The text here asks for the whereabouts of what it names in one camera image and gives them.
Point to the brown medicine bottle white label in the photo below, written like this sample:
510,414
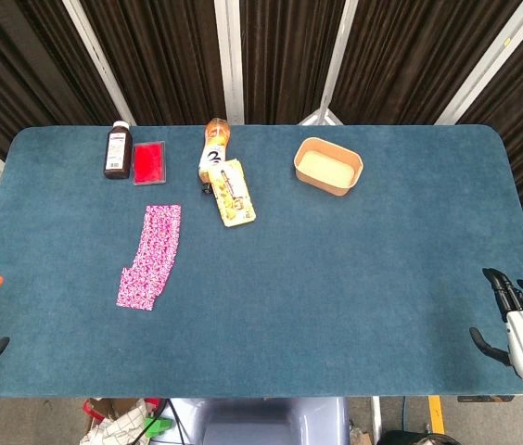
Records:
118,155

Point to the blue felt table mat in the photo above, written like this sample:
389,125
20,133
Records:
312,287

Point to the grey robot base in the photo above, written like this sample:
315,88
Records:
261,422

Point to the white frame post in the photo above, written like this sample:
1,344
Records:
99,60
484,65
331,69
230,60

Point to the cardboard box with paper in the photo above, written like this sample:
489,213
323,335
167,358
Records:
113,424

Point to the red flat plastic case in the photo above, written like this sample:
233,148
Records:
149,162

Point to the black bag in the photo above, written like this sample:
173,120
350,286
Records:
417,439

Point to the pink patterned card row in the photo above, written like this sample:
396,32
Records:
159,236

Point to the yellow snack packet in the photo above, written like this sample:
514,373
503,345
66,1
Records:
233,194

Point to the orange drink bottle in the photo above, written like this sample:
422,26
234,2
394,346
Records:
215,148

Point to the orange oval bowl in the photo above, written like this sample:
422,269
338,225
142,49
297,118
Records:
328,164

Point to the green plastic object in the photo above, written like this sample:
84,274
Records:
158,425

